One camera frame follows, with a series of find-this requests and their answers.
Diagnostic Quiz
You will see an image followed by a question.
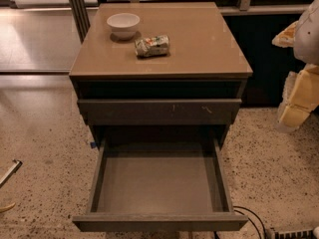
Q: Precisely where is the black cable loop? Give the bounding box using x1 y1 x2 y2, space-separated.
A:
213 205 268 239

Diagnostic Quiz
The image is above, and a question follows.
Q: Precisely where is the grey power strip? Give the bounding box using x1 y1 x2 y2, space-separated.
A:
266 228 316 239

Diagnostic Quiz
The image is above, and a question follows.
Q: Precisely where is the grey drawer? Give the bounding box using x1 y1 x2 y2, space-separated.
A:
78 99 241 125
73 139 248 232

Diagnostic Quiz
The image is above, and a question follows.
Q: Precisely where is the brown drawer cabinet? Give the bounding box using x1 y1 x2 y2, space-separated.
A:
70 2 252 141

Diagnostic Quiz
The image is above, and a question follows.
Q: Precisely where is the white ceramic bowl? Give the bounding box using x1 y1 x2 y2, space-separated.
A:
107 13 140 40

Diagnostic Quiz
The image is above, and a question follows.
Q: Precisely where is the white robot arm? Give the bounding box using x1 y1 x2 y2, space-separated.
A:
272 0 319 132

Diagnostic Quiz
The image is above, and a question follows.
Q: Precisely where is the yellow object at left edge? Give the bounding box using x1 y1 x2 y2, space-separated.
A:
0 202 16 213

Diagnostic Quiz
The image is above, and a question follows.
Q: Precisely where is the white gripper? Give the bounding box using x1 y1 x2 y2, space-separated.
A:
277 64 319 129

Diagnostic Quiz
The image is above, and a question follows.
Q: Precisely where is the crushed drink can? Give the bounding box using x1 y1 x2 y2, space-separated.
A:
135 35 170 58

